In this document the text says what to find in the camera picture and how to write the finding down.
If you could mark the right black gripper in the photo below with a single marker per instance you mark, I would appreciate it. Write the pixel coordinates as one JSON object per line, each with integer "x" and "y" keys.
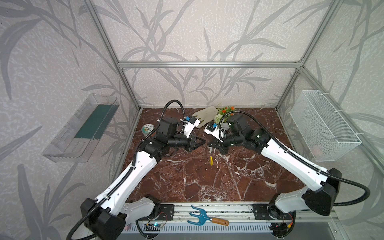
{"x": 222, "y": 144}

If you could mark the clear plastic wall shelf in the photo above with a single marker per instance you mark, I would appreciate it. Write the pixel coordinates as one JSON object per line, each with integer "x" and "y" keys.
{"x": 77, "y": 140}

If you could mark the right circuit board with wires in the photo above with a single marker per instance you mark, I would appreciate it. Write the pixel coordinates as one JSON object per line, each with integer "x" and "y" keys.
{"x": 281, "y": 229}

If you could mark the white wire mesh basket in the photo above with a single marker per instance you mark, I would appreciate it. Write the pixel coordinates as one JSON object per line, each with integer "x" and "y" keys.
{"x": 325, "y": 131}

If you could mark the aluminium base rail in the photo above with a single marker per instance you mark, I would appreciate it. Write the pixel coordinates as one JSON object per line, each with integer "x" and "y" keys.
{"x": 234, "y": 212}

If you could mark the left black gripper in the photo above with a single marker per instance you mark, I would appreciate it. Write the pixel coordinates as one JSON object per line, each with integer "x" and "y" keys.
{"x": 190, "y": 142}

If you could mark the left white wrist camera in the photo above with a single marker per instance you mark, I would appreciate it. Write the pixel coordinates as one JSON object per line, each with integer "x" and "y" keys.
{"x": 189, "y": 124}

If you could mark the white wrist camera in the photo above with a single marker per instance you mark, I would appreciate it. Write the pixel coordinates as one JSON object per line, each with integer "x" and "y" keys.
{"x": 213, "y": 129}
{"x": 189, "y": 124}

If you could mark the beige gardening glove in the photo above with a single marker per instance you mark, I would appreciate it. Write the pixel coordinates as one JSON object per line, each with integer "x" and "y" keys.
{"x": 205, "y": 116}

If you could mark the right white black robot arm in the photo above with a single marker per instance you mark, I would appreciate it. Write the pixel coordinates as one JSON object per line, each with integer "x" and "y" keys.
{"x": 320, "y": 191}

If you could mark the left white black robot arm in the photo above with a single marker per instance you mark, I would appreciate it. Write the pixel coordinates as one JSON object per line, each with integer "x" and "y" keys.
{"x": 108, "y": 214}

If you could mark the white pot with flowers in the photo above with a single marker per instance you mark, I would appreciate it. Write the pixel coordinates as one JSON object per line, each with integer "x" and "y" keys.
{"x": 221, "y": 112}

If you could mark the left green circuit board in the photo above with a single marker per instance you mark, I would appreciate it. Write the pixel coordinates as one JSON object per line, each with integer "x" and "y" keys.
{"x": 154, "y": 227}

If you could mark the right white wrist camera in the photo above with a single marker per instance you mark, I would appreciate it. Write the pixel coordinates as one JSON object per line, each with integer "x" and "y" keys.
{"x": 213, "y": 129}

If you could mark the blue hand rake wooden handle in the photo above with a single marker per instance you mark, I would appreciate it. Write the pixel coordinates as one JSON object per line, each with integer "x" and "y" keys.
{"x": 203, "y": 217}

